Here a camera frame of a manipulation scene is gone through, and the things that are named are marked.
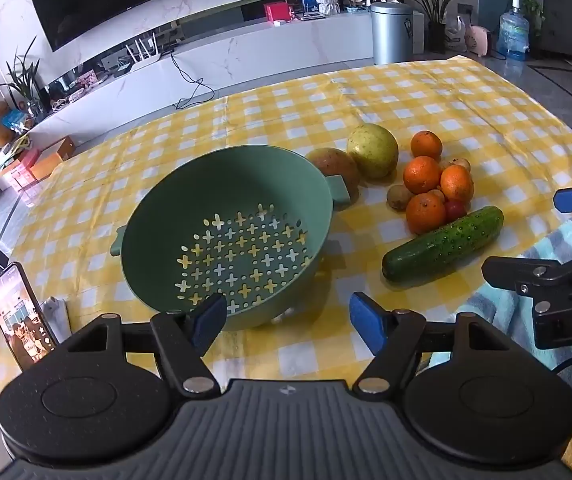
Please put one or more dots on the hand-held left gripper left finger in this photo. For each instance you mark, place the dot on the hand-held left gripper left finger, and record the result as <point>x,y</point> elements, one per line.
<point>208,321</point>

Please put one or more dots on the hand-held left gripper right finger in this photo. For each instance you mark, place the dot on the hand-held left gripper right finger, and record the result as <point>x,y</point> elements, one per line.
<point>365,321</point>

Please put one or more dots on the green cucumber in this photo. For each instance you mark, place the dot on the green cucumber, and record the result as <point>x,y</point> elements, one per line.
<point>440,245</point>

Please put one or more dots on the red cherry tomato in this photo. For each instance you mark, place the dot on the red cherry tomato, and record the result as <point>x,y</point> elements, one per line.
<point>455,210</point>

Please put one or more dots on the orange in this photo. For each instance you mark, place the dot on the orange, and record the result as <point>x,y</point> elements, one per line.
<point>421,174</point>
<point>457,183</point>
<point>425,213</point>
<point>426,144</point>

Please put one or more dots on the green plastic colander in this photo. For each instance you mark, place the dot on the green plastic colander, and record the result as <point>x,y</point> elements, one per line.
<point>166,220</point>

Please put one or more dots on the brown mango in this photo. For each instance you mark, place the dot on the brown mango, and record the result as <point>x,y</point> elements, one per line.
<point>333,162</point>

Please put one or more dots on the yellow-green pear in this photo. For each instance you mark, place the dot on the yellow-green pear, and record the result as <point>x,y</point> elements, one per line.
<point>373,150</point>

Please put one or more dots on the teal striped clothing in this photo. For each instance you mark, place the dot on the teal striped clothing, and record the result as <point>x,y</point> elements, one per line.
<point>495,305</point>

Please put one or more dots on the white phone stand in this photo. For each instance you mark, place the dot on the white phone stand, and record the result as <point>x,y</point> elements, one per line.
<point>58,317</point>

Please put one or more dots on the blue water bottle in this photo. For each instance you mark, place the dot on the blue water bottle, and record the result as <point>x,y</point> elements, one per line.
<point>513,35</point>

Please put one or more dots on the pink fan heater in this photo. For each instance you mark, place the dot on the pink fan heater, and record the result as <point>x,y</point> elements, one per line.
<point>479,40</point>

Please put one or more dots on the smartphone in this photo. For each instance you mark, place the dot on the smartphone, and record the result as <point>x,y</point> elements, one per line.
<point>16,315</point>

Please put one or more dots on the white plastic bag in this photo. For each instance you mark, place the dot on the white plastic bag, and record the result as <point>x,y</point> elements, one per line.
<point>458,32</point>

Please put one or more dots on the tall potted plant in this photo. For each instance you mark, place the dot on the tall potted plant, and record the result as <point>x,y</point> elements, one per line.
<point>437,36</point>

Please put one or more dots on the yellow checked tablecloth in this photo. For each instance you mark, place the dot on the yellow checked tablecloth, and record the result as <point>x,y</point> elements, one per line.
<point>286,110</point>

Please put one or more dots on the orange box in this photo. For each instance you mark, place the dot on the orange box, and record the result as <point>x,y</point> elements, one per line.
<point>51,157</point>

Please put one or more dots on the pink boxes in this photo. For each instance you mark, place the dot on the pink boxes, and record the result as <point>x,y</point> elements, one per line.
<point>23,172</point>

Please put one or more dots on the silver trash can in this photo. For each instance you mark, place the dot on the silver trash can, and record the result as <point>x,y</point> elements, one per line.
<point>390,35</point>

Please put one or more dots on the stack of colourful papers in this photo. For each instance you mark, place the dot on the stack of colourful papers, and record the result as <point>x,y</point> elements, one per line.
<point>8,152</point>

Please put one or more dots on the white router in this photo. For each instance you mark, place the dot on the white router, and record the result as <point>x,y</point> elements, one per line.
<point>141,62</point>

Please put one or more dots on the white marble television cabinet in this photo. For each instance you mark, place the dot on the white marble television cabinet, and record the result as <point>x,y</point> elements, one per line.
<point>266,55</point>

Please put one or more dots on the blue snack packet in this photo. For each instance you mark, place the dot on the blue snack packet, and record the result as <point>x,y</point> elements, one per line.
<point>13,120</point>

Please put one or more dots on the leafy plant in glass vase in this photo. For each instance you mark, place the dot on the leafy plant in glass vase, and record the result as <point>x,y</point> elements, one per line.
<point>23,80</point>

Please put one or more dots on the red box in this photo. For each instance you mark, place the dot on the red box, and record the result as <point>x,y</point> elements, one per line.
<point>277,11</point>

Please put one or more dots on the wall socket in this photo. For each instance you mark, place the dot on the wall socket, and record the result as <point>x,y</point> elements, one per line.
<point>466,8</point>

